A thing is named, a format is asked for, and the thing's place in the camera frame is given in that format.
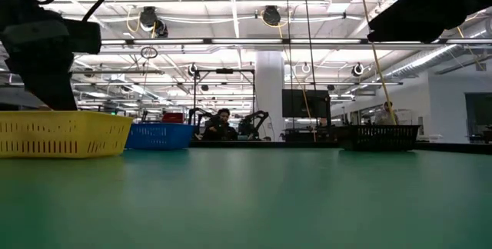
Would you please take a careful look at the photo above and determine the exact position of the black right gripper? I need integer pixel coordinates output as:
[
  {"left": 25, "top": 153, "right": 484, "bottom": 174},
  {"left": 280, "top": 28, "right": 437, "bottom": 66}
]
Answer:
[{"left": 367, "top": 0, "right": 492, "bottom": 45}]

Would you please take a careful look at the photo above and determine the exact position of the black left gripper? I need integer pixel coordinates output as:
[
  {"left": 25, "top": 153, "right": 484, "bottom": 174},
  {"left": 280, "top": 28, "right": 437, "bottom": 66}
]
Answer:
[{"left": 0, "top": 0, "right": 78, "bottom": 111}]

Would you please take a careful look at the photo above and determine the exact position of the yellow plastic basket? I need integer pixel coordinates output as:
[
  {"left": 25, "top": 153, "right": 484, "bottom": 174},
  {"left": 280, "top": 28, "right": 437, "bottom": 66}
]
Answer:
[{"left": 0, "top": 110, "right": 135, "bottom": 160}]

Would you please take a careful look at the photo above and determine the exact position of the standing person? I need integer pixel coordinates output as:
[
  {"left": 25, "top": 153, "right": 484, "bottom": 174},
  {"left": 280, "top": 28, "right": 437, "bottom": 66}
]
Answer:
[{"left": 374, "top": 101, "right": 401, "bottom": 126}]

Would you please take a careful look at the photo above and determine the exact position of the blue plastic basket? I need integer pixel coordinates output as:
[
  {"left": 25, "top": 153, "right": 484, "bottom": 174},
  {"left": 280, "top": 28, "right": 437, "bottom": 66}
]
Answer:
[{"left": 125, "top": 122, "right": 195, "bottom": 151}]

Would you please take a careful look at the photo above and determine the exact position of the red box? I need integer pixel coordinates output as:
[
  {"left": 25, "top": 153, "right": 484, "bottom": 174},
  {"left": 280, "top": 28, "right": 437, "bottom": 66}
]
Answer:
[{"left": 161, "top": 112, "right": 185, "bottom": 124}]

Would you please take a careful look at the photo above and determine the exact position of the black plastic basket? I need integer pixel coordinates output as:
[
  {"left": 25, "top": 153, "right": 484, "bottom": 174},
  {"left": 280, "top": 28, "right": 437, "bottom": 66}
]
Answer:
[{"left": 337, "top": 124, "right": 422, "bottom": 152}]

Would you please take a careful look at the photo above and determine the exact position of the black monitor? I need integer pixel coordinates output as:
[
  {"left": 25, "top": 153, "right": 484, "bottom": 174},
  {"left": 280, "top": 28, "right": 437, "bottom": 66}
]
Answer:
[{"left": 281, "top": 88, "right": 331, "bottom": 119}]

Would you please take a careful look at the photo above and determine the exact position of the seated person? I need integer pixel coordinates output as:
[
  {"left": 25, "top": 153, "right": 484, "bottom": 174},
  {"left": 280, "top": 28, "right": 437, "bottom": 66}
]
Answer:
[{"left": 195, "top": 108, "right": 239, "bottom": 141}]

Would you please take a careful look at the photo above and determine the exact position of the white pillar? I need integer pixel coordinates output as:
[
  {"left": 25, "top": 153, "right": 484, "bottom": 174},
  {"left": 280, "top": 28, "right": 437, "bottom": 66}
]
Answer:
[{"left": 254, "top": 51, "right": 286, "bottom": 142}]

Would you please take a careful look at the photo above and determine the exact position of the silver ventilation duct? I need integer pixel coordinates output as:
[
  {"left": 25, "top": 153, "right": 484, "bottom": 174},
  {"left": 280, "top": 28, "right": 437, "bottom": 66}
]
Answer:
[{"left": 384, "top": 22, "right": 492, "bottom": 81}]

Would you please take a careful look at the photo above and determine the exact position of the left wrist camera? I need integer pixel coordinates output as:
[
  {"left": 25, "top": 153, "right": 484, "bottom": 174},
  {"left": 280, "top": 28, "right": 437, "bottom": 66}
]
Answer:
[{"left": 63, "top": 18, "right": 103, "bottom": 55}]

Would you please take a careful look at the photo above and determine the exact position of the yellow hanging cable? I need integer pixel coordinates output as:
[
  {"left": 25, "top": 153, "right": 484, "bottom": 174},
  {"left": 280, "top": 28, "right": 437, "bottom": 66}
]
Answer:
[{"left": 356, "top": 0, "right": 397, "bottom": 125}]

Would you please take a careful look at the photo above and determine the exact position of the black hanging cable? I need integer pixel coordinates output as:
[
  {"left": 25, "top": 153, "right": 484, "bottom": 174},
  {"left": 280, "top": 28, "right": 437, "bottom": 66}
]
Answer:
[{"left": 284, "top": 0, "right": 294, "bottom": 131}]

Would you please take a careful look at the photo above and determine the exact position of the black camera rig frame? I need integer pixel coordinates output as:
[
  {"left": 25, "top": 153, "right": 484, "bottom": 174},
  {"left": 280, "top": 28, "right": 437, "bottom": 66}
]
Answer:
[{"left": 191, "top": 68, "right": 257, "bottom": 127}]

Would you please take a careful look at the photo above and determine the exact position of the black aluminium table frame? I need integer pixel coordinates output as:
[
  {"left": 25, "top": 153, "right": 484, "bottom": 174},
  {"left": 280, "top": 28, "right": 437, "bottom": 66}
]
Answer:
[{"left": 190, "top": 140, "right": 492, "bottom": 154}]

